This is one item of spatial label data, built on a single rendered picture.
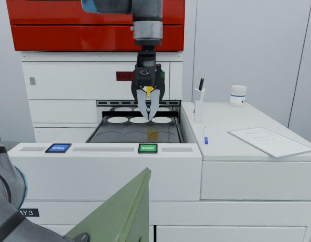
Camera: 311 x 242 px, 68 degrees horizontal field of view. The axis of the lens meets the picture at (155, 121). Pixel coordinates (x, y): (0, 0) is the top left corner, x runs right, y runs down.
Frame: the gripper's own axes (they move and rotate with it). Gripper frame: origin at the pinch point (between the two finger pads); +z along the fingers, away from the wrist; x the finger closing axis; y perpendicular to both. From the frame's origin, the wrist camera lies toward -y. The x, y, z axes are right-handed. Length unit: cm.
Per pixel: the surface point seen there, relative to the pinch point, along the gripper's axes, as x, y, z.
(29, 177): 33.8, -4.2, 16.5
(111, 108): 21, 57, 13
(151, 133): -0.3, 28.1, 16.0
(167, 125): -7.7, 38.7, 16.1
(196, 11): -46, 206, -54
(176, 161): -7.5, -4.7, 11.4
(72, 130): 42, 54, 24
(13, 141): 177, 208, 95
